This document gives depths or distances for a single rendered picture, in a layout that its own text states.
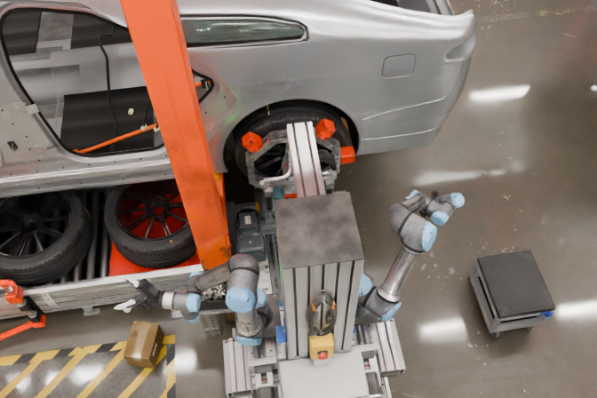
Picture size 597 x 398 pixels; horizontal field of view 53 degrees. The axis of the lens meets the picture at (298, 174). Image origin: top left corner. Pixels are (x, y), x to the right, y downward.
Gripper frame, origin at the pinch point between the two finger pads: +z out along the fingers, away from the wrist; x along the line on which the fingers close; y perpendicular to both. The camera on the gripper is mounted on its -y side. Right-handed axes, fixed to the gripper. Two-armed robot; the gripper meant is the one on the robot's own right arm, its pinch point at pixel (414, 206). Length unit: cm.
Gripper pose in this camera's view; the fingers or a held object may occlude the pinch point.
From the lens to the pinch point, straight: 337.0
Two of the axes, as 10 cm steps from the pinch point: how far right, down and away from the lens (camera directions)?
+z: -5.2, 1.9, 8.3
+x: 6.5, 7.2, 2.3
